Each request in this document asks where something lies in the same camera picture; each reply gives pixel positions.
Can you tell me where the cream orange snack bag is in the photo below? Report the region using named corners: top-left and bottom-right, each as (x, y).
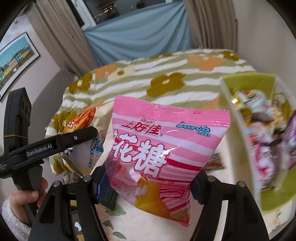
top-left (62, 102), bottom-right (113, 177)

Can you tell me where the dull purple snack bag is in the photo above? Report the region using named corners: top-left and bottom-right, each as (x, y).
top-left (282, 113), bottom-right (295, 170)

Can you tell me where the pink marshmallow bag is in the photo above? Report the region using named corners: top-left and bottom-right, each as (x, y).
top-left (106, 96), bottom-right (230, 225)

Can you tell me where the left hand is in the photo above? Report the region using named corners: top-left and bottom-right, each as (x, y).
top-left (9, 178), bottom-right (48, 226)

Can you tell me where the white fleece sleeve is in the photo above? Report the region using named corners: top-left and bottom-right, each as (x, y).
top-left (1, 198), bottom-right (31, 241)

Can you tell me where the green cardboard box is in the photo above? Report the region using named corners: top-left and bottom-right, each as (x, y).
top-left (219, 72), bottom-right (295, 240)

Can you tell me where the grey headboard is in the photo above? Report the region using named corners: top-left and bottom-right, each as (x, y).
top-left (29, 67), bottom-right (74, 131)

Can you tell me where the framed houses picture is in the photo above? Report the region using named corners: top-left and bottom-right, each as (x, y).
top-left (1, 32), bottom-right (40, 99)

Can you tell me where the left beige curtain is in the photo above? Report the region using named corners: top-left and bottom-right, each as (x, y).
top-left (26, 1), bottom-right (98, 76)

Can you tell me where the beige curtain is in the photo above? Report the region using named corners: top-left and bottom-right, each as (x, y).
top-left (26, 1), bottom-right (98, 76)
top-left (184, 0), bottom-right (238, 51)

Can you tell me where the floral striped bed blanket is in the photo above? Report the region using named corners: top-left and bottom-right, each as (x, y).
top-left (45, 48), bottom-right (256, 175)

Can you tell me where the white framed window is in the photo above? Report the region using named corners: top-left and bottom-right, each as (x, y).
top-left (67, 0), bottom-right (171, 31)

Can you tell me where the blue hanging cloth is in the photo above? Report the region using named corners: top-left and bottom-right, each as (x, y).
top-left (84, 1), bottom-right (193, 65)

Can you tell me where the right beige curtain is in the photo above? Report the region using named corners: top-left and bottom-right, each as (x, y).
top-left (184, 0), bottom-right (238, 51)

